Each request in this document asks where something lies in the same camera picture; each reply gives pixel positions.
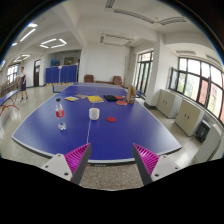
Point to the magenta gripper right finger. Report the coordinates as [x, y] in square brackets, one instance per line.
[151, 166]

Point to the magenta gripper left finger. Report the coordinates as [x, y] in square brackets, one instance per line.
[70, 166]

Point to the clear water bottle red label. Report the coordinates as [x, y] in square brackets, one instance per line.
[59, 110]

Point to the small clear glass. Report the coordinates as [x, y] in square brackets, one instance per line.
[62, 126]

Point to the white cup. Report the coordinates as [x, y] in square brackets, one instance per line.
[94, 113]

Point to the red round paddle disc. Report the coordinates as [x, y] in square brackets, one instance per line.
[111, 119]

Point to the blue ping pong table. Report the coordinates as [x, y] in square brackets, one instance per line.
[110, 142]
[9, 100]

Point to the white cabinet far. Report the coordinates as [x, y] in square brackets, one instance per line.
[168, 103]

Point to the white cabinet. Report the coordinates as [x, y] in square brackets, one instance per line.
[168, 103]
[188, 118]

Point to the yellow blue booklet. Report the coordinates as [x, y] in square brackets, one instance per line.
[71, 98]

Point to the yellow book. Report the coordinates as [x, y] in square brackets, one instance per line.
[95, 99]

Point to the white cabinet near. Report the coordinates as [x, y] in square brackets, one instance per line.
[188, 118]

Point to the grey paper sheet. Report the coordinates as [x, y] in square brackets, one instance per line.
[81, 96]

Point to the orange ping pong paddle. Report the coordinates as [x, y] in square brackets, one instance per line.
[121, 102]

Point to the black bin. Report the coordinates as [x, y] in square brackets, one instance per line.
[202, 131]

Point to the red paddle far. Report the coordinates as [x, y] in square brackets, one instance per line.
[119, 97]

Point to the brown armchair left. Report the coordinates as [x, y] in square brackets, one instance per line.
[89, 78]

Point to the brown armchair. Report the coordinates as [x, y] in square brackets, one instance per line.
[89, 78]
[117, 80]

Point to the brown armchair right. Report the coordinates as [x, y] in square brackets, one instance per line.
[117, 80]

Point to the blue partition boards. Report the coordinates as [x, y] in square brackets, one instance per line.
[65, 74]

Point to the person in dark clothes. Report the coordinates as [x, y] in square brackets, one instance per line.
[24, 93]

